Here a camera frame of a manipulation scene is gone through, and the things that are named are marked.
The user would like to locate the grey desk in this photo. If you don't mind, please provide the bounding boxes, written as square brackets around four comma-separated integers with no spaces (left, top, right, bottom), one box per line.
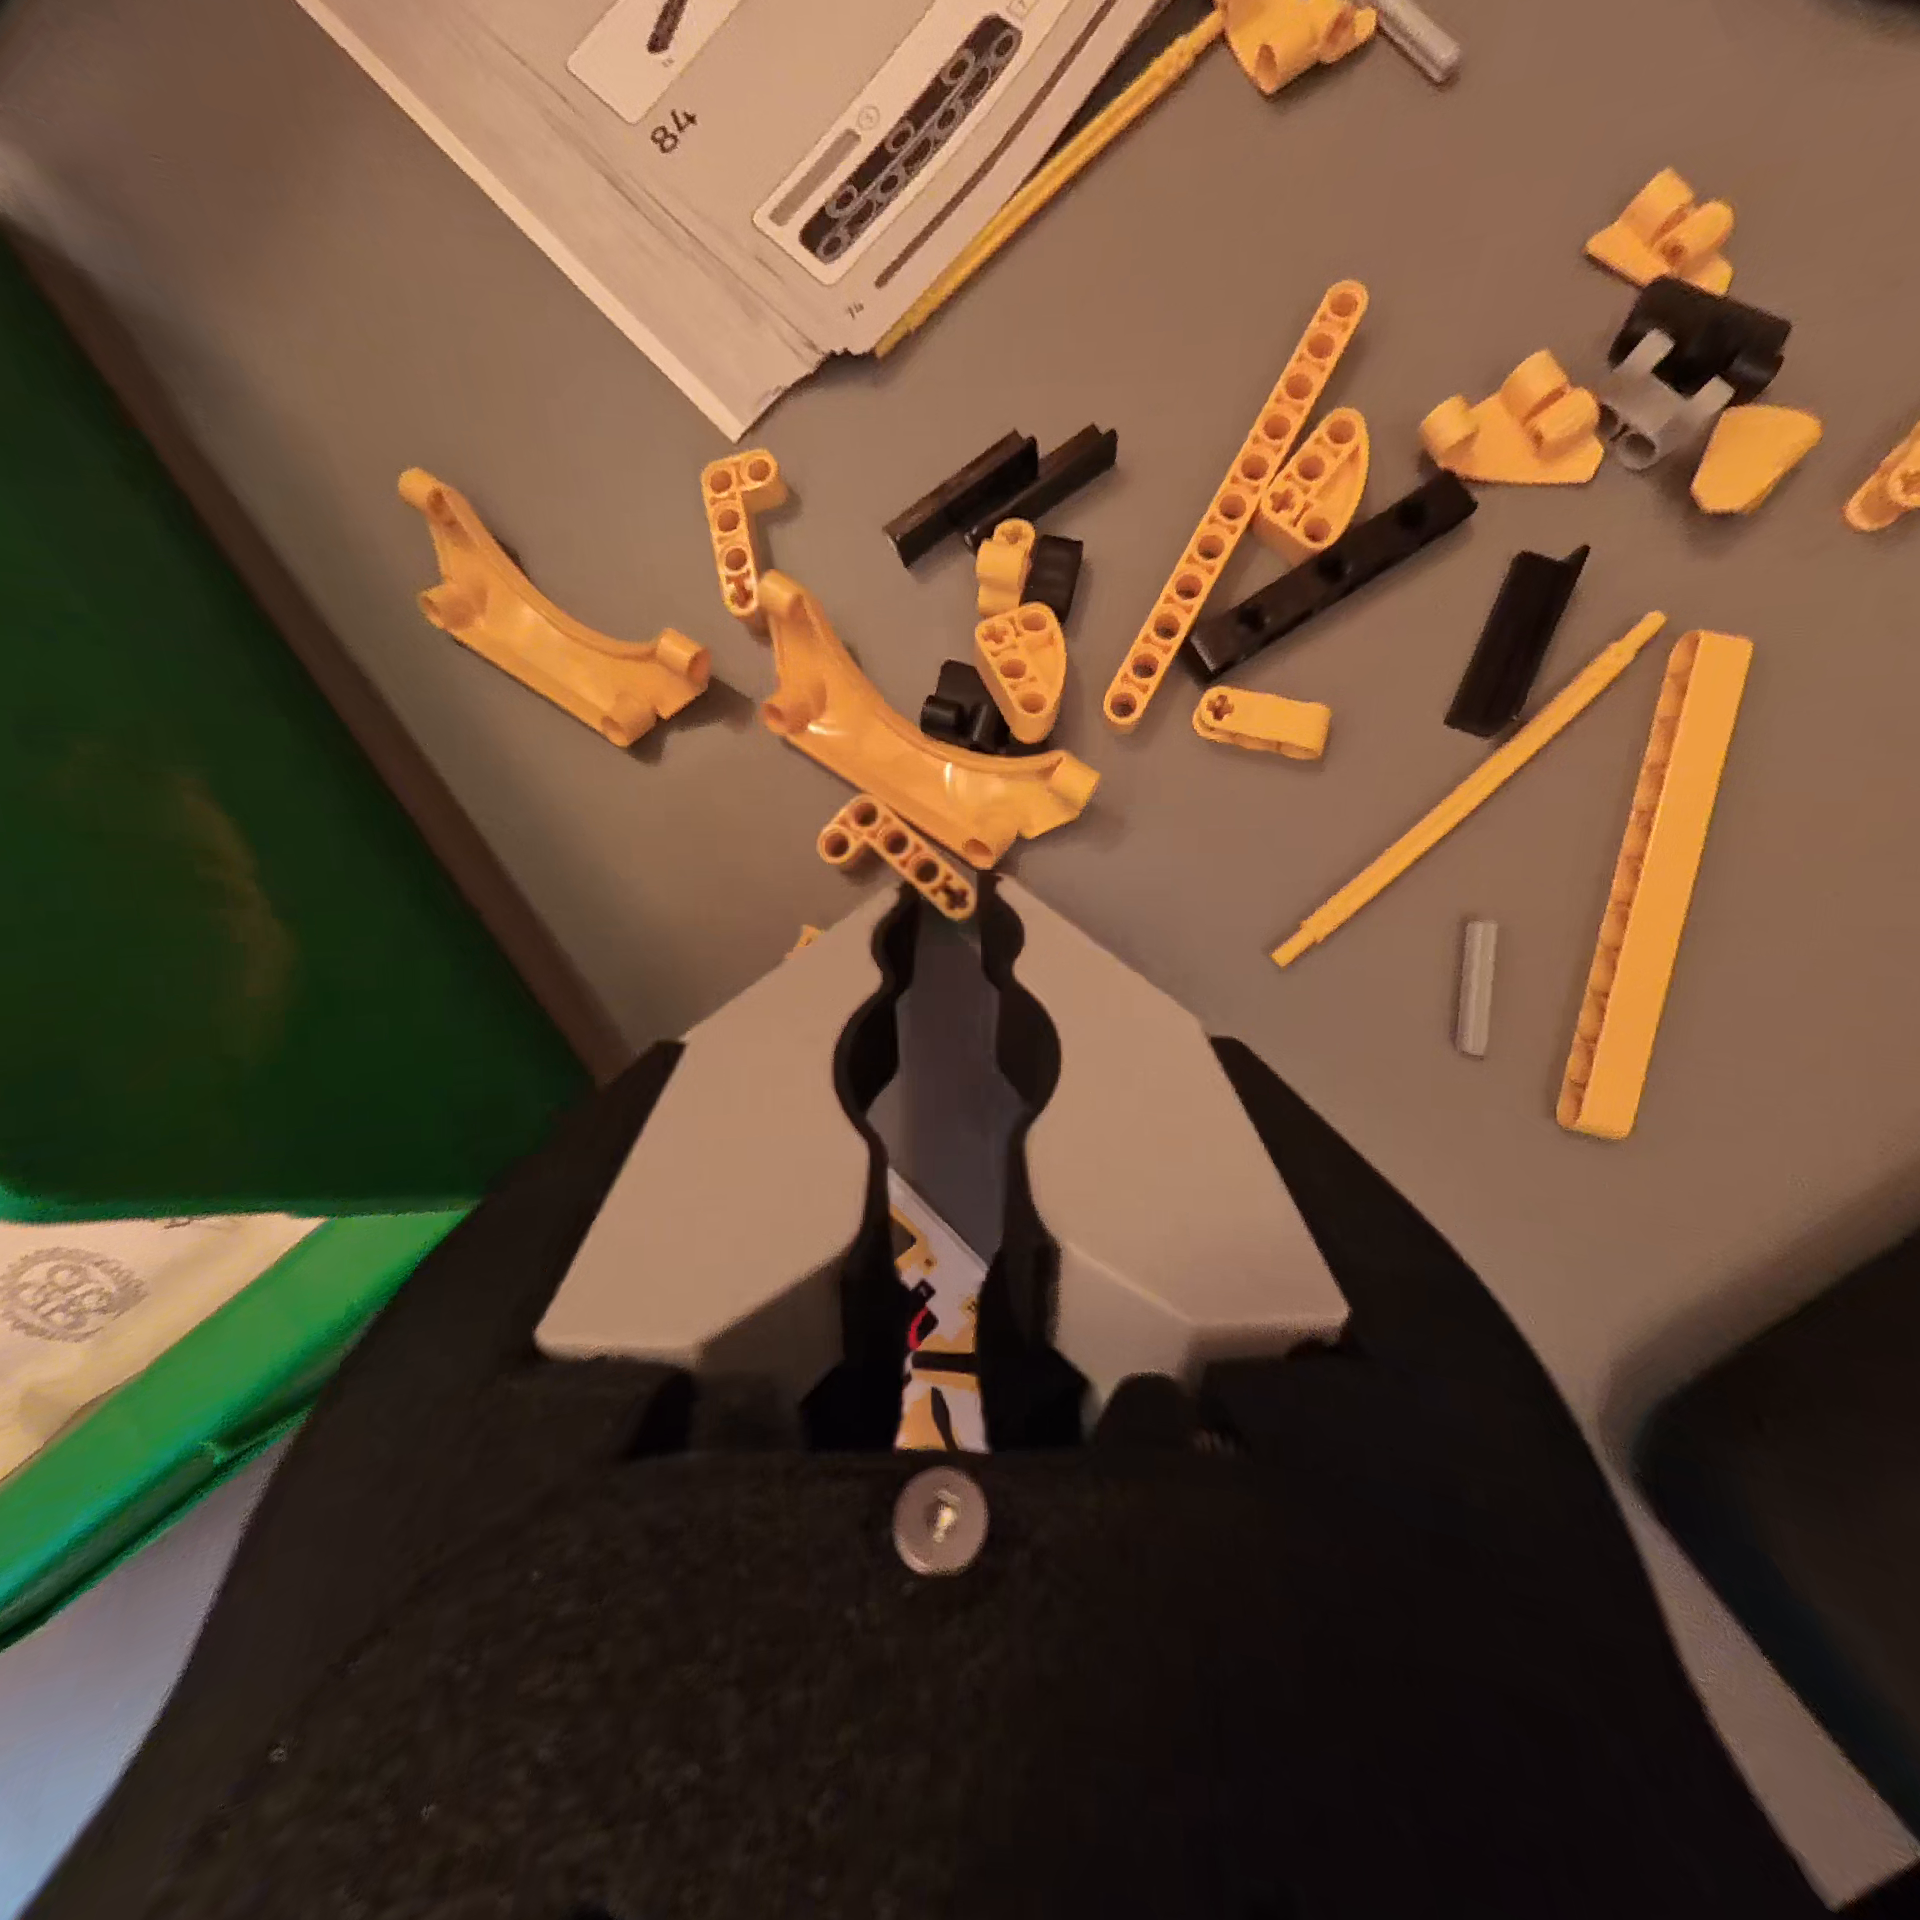
[0,0,1920,1920]

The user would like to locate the green storage bin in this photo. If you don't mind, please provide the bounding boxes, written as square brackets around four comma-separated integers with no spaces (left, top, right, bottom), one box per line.
[0,225,602,1642]

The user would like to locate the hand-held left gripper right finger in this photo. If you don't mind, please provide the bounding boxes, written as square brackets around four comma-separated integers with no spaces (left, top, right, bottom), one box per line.
[981,875,1347,1383]

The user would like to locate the open instruction booklet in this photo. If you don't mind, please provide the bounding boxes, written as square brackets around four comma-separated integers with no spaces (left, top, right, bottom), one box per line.
[301,0,1171,445]

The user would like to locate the pile of loose building pieces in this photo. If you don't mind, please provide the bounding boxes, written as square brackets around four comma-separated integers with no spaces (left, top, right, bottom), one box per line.
[395,166,1920,1141]

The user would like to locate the white papers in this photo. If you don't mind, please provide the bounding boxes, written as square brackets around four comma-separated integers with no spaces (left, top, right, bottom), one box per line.
[0,1214,323,1480]

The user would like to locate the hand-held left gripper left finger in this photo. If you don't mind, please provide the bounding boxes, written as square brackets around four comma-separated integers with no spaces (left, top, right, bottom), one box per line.
[536,884,909,1420]

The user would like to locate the small yellow angled beam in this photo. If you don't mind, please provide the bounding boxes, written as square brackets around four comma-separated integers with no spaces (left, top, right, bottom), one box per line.
[815,794,979,918]

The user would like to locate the black perforated pad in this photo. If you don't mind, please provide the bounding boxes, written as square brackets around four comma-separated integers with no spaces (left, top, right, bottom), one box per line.
[1635,1229,1920,1907]

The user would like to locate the yellow piece with long rod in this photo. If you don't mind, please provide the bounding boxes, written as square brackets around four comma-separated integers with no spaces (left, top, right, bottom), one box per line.
[874,0,1378,357]

